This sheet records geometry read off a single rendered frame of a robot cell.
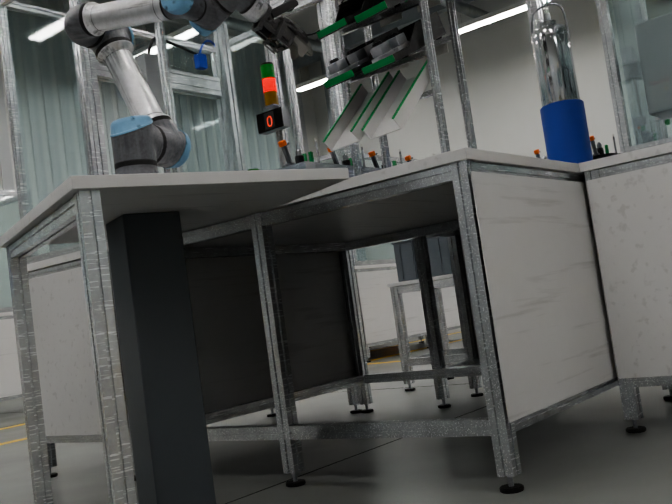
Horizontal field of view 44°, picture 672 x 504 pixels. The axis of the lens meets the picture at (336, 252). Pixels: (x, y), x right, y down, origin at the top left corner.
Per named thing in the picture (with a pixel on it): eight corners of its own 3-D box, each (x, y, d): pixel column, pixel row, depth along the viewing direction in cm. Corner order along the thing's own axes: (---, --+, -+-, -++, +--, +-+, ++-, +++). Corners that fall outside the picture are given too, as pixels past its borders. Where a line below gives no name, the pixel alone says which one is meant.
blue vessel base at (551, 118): (585, 172, 287) (573, 96, 289) (544, 181, 296) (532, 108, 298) (602, 174, 299) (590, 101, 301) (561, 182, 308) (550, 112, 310)
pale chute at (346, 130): (360, 141, 243) (351, 130, 242) (331, 152, 253) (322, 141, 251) (397, 81, 258) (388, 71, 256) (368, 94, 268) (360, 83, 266)
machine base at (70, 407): (136, 481, 292) (107, 243, 299) (38, 478, 331) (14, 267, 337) (365, 411, 402) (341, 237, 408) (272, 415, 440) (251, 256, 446)
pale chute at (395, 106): (402, 129, 234) (392, 117, 232) (370, 140, 244) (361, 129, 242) (437, 68, 249) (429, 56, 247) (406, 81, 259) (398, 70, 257)
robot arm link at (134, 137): (104, 166, 225) (98, 117, 226) (136, 170, 237) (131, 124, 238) (138, 157, 220) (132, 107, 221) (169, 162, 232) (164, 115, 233)
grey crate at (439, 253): (493, 267, 433) (486, 224, 435) (396, 282, 471) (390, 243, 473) (527, 264, 466) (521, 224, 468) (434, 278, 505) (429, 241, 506)
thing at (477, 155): (466, 158, 205) (465, 146, 205) (104, 251, 297) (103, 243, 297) (647, 181, 316) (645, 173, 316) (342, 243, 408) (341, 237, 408)
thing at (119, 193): (72, 189, 173) (70, 175, 173) (-2, 248, 249) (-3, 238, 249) (349, 178, 210) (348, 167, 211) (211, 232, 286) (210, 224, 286)
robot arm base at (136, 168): (114, 196, 218) (110, 159, 218) (109, 205, 232) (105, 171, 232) (171, 192, 223) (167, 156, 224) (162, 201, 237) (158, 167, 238)
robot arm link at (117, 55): (141, 173, 235) (66, 24, 248) (174, 178, 248) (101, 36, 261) (170, 149, 230) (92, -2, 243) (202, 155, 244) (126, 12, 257)
